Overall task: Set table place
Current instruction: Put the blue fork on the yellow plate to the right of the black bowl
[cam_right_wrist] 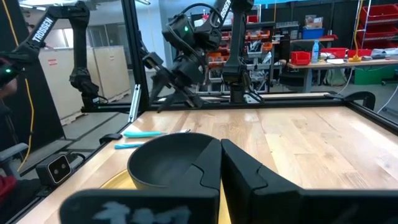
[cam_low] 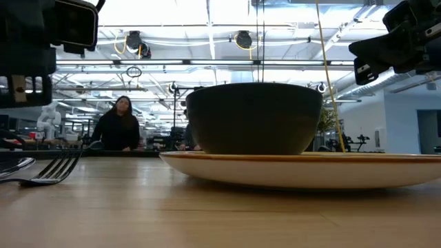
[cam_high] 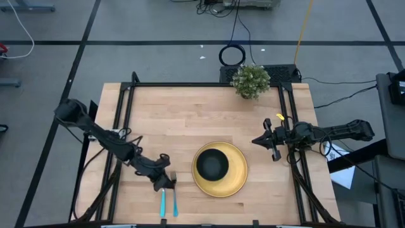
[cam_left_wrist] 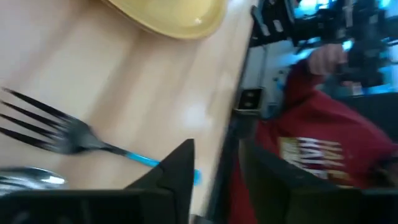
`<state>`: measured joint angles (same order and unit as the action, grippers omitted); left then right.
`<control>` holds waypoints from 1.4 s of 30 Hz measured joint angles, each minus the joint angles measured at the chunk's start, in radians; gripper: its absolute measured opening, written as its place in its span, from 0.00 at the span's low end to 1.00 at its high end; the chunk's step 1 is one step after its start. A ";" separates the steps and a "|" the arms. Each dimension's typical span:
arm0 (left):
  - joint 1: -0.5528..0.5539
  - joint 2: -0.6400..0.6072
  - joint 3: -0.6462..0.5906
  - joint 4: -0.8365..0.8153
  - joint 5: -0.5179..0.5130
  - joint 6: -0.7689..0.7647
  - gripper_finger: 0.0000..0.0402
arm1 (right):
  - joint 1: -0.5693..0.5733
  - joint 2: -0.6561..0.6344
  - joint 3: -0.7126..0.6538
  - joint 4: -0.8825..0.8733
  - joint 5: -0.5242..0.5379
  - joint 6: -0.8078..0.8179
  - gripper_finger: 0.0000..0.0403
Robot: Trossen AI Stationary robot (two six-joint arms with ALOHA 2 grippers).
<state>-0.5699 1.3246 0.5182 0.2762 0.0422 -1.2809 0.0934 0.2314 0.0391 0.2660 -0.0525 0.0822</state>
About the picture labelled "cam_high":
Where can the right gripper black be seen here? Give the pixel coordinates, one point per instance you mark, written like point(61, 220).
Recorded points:
point(281, 136)

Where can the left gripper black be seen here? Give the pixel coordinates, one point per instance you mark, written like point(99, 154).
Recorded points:
point(144, 166)

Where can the yellow plate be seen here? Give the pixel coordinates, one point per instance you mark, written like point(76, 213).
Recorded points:
point(237, 177)

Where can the black bowl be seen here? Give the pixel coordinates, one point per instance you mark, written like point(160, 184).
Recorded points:
point(212, 164)

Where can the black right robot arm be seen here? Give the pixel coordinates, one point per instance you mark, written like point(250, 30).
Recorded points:
point(348, 130)

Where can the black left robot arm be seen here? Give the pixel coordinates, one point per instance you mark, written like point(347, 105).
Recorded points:
point(95, 130)

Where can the black table edge clamp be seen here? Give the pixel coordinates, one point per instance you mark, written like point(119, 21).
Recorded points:
point(256, 223)
point(163, 222)

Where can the small potted green plant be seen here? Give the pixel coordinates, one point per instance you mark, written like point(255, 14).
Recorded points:
point(250, 80)

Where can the silver edge bar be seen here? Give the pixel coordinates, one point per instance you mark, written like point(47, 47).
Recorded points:
point(118, 226)
point(294, 226)

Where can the black perforated computer case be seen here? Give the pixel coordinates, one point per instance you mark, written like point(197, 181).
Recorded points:
point(284, 74)

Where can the white paper sheet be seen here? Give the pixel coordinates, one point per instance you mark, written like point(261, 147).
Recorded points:
point(343, 177)

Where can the black beam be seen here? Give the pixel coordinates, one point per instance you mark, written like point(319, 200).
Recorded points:
point(357, 156)

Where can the black screen device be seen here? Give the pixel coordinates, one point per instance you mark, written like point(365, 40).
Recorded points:
point(395, 92)

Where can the grey equipment case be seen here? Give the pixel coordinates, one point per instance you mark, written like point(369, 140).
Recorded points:
point(253, 3)

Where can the short grey desk foot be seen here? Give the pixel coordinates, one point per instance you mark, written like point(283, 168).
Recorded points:
point(9, 83)

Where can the red tool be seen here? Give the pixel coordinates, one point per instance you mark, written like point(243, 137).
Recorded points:
point(2, 49)

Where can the long grey desk foot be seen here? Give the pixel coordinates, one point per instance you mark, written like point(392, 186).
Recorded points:
point(28, 7)

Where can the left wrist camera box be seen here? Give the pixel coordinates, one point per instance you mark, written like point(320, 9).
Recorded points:
point(161, 166)

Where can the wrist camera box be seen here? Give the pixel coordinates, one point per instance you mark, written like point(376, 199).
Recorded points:
point(303, 129)
point(161, 166)

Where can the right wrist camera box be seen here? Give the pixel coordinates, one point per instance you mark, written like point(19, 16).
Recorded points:
point(303, 129)

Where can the black metal table frame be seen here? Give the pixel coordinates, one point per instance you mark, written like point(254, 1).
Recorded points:
point(205, 84)

